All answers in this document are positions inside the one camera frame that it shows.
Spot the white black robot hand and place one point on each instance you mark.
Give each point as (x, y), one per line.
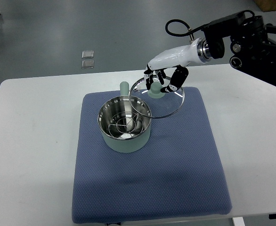
(178, 58)

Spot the glass lid with green knob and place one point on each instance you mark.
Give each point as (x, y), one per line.
(153, 103)

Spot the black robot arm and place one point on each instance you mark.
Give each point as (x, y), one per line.
(254, 53)

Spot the upper metal floor plate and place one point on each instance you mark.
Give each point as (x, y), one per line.
(87, 54)

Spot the cardboard box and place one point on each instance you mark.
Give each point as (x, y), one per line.
(266, 5)

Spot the blue fabric mat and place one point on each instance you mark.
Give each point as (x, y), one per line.
(178, 173)

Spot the white table leg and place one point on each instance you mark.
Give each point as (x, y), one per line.
(238, 221)

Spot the green pot with handle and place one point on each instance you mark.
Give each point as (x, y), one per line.
(116, 105)

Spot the wire steamer rack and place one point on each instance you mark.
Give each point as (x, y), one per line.
(125, 125)

